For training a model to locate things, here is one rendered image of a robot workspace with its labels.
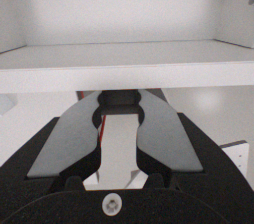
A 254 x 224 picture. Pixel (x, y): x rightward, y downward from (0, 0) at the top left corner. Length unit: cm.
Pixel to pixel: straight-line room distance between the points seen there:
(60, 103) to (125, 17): 23
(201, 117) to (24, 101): 137
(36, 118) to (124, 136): 116
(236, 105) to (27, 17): 155
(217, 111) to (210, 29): 135
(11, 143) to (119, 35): 40
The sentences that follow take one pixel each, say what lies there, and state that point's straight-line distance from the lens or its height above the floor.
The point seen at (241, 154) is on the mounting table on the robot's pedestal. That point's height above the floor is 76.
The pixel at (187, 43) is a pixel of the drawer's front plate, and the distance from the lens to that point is 18.
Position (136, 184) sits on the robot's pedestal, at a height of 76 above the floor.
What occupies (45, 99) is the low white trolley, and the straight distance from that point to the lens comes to 34.
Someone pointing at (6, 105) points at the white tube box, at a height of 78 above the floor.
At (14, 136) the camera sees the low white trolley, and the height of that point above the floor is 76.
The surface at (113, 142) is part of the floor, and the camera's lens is 152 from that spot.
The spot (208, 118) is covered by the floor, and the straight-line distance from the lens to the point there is 153.
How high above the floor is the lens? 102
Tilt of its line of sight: 60 degrees down
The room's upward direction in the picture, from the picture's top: 178 degrees clockwise
